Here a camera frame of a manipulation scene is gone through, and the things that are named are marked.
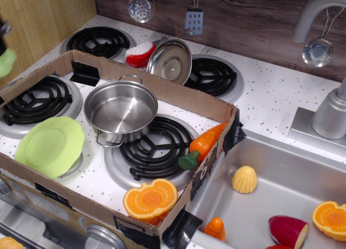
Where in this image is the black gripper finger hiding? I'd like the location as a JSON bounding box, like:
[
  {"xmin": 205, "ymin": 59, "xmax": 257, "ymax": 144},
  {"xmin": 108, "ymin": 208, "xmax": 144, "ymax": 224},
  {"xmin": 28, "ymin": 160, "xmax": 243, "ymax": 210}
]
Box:
[{"xmin": 0, "ymin": 18, "xmax": 12, "ymax": 56}]

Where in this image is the light green toy broccoli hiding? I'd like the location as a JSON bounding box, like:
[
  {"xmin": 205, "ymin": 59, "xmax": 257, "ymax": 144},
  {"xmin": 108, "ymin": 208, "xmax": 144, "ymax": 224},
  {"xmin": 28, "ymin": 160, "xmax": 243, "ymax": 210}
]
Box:
[{"xmin": 0, "ymin": 48, "xmax": 17, "ymax": 78}]

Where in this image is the stainless steel pot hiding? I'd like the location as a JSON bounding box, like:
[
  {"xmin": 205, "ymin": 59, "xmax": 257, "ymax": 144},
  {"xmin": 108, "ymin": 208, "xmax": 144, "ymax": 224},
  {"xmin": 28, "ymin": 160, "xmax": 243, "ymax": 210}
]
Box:
[{"xmin": 84, "ymin": 75, "xmax": 158, "ymax": 148}]

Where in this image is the steel pot lid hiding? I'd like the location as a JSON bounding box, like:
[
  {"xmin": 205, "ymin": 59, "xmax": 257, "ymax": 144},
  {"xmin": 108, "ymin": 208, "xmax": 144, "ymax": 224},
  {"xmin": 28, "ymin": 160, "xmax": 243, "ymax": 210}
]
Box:
[{"xmin": 147, "ymin": 39, "xmax": 192, "ymax": 85}]

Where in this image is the front left black burner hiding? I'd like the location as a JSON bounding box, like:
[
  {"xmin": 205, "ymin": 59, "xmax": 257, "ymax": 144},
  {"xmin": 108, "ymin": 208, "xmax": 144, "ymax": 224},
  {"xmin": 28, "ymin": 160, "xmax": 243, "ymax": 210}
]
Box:
[{"xmin": 1, "ymin": 75, "xmax": 83, "ymax": 139}]

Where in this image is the light green plastic plate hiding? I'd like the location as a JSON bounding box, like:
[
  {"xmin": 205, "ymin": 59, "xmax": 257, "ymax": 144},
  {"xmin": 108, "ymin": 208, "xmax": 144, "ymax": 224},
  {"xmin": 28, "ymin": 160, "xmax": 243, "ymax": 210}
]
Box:
[{"xmin": 15, "ymin": 116, "xmax": 85, "ymax": 179}]

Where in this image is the hanging steel strainer spoon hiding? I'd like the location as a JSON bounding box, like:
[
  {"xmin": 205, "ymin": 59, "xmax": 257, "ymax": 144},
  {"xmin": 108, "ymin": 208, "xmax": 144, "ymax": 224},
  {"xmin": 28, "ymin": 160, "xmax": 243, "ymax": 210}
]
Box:
[{"xmin": 128, "ymin": 0, "xmax": 155, "ymax": 23}]

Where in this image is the red white toy cheese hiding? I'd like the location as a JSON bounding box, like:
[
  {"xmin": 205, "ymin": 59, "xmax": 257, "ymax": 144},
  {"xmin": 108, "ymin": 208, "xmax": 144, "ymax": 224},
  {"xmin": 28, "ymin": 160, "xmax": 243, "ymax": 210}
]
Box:
[{"xmin": 125, "ymin": 42, "xmax": 156, "ymax": 68}]

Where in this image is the hanging grey slotted spatula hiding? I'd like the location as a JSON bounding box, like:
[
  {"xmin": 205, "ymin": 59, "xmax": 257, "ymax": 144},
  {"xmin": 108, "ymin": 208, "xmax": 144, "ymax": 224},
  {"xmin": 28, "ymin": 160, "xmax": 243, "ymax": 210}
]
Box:
[{"xmin": 184, "ymin": 0, "xmax": 204, "ymax": 37}]

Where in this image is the front right black burner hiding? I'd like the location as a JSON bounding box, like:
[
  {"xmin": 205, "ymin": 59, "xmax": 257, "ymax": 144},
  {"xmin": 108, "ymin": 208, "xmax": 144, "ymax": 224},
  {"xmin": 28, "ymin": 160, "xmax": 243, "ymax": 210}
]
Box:
[{"xmin": 104, "ymin": 115, "xmax": 198, "ymax": 191}]

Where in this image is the back right black burner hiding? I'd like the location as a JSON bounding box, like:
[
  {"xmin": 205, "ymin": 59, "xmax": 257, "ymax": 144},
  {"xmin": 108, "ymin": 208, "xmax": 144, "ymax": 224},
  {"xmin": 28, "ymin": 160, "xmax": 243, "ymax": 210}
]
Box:
[{"xmin": 185, "ymin": 55, "xmax": 244, "ymax": 103}]

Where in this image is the yellow toy at bottom left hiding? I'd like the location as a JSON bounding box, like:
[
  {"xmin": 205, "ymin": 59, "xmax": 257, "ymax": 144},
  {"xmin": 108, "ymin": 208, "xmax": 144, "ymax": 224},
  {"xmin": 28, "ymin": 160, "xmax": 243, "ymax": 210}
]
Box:
[{"xmin": 0, "ymin": 237, "xmax": 24, "ymax": 249}]

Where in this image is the brown cardboard fence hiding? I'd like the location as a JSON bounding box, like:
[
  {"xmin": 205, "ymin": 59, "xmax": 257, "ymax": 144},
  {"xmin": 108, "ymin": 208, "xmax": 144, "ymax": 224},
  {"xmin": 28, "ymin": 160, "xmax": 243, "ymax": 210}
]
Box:
[{"xmin": 1, "ymin": 51, "xmax": 242, "ymax": 248}]

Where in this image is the orange pumpkin half in fence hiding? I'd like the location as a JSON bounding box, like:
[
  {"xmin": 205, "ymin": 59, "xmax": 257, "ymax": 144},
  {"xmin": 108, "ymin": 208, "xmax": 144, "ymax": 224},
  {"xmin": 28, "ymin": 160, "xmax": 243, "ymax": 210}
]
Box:
[{"xmin": 123, "ymin": 178, "xmax": 178, "ymax": 226}]

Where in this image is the silver stove knob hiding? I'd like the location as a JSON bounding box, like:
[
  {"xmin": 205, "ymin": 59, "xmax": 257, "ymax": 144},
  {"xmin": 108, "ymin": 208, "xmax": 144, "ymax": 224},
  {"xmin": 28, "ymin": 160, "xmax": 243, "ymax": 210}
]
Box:
[{"xmin": 84, "ymin": 224, "xmax": 127, "ymax": 249}]

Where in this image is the yellow toy corn piece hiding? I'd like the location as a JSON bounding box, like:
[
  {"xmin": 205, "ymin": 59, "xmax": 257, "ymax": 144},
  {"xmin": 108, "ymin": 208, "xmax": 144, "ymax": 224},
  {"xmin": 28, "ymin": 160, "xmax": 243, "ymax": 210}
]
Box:
[{"xmin": 231, "ymin": 166, "xmax": 257, "ymax": 194}]

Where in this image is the small orange toy carrot piece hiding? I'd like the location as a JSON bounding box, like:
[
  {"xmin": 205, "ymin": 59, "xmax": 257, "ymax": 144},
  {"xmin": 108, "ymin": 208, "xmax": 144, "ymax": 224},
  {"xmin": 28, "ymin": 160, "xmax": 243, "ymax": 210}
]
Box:
[{"xmin": 203, "ymin": 217, "xmax": 227, "ymax": 242}]

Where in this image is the silver sink basin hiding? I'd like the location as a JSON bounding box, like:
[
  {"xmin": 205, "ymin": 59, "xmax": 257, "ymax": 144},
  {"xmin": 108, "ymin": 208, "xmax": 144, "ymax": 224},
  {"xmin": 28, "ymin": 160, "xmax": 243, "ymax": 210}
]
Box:
[{"xmin": 188, "ymin": 131, "xmax": 345, "ymax": 248}]

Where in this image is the hanging steel ladle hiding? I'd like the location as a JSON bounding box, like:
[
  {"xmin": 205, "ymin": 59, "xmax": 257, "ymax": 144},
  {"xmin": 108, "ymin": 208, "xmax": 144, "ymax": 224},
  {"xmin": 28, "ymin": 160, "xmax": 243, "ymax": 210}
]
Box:
[{"xmin": 302, "ymin": 8, "xmax": 344, "ymax": 68}]

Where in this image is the silver toy faucet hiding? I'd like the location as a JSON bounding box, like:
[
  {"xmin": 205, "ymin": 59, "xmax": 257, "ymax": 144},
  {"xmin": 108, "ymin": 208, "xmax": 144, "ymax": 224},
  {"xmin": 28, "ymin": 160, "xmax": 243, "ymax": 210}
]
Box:
[{"xmin": 287, "ymin": 0, "xmax": 346, "ymax": 150}]

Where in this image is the purple toy eggplant half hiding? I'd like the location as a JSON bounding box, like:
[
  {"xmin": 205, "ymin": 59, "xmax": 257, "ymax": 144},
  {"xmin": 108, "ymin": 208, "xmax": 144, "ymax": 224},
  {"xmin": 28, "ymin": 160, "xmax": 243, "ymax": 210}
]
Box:
[{"xmin": 268, "ymin": 216, "xmax": 309, "ymax": 248}]

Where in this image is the red toy at bottom edge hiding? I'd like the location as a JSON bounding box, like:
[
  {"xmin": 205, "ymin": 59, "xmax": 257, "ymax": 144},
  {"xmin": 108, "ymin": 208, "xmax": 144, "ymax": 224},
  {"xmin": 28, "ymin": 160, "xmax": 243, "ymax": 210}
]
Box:
[{"xmin": 265, "ymin": 244, "xmax": 292, "ymax": 249}]

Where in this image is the orange pumpkin half in sink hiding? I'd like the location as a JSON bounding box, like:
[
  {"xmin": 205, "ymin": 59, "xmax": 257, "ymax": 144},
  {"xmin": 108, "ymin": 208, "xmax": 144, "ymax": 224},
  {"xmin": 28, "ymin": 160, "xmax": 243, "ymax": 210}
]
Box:
[{"xmin": 312, "ymin": 201, "xmax": 345, "ymax": 241}]

